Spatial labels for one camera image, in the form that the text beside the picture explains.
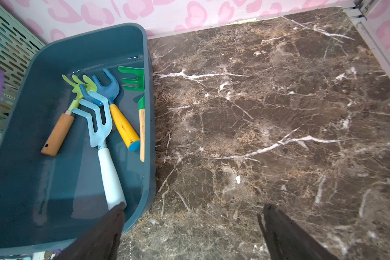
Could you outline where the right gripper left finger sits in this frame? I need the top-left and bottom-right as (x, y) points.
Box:
(56, 202), (126, 260)

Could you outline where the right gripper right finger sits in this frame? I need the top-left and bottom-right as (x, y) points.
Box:
(257, 204), (337, 260)

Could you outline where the teal plastic storage box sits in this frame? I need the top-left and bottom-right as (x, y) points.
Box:
(0, 23), (156, 258)

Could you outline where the lime rake wooden handle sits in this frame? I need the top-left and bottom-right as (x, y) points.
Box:
(41, 74), (97, 157)

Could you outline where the blue rake yellow handle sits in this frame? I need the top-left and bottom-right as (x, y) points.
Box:
(82, 69), (140, 152)

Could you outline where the green rake thin wooden handle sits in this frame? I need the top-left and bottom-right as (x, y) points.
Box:
(118, 66), (145, 163)

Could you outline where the green file organizer crate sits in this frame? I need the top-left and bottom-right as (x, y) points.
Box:
(0, 5), (44, 139)

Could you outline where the light blue rake white handle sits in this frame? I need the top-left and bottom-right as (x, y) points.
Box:
(72, 91), (126, 209)

